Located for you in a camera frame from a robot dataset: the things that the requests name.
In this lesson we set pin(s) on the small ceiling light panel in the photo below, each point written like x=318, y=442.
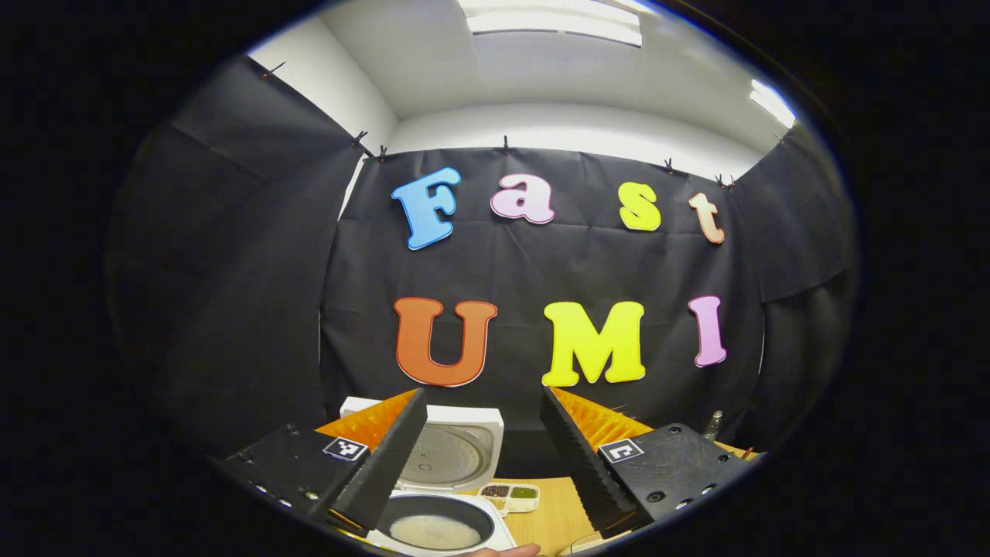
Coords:
x=772, y=102

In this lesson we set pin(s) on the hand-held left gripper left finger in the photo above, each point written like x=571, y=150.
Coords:
x=387, y=464

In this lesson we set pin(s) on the white divided grain tray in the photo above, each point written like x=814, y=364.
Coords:
x=510, y=495

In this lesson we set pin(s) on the large ceiling light panel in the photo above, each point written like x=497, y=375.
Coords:
x=549, y=19

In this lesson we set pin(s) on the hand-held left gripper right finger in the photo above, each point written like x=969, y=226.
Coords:
x=584, y=464

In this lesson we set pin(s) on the clear plastic water bottle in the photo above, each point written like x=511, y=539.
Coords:
x=713, y=429

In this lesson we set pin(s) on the white rice cooker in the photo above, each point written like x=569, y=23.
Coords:
x=456, y=456

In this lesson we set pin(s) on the black backdrop cloth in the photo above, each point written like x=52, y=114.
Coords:
x=541, y=271

